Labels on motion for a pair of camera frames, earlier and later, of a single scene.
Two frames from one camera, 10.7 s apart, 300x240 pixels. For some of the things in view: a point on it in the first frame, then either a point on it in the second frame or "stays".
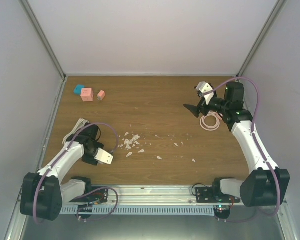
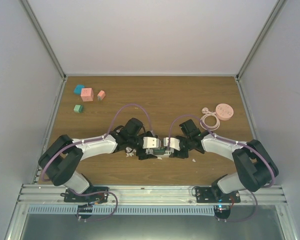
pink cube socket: x=87 y=94 stays
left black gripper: x=87 y=160 to x=143 y=156
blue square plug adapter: x=78 y=88 stays
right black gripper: x=195 y=110 to x=176 y=154
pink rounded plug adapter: x=101 y=95 stays
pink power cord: x=208 y=128 stays
